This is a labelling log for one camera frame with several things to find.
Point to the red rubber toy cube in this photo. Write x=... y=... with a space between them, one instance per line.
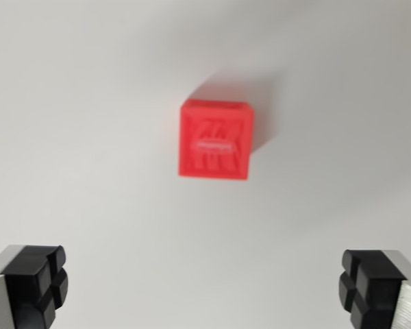
x=214 y=140

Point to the gripper right finger with black rubber pad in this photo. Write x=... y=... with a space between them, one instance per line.
x=380 y=291

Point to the gripper left finger with black rubber pad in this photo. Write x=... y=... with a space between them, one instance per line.
x=27 y=288

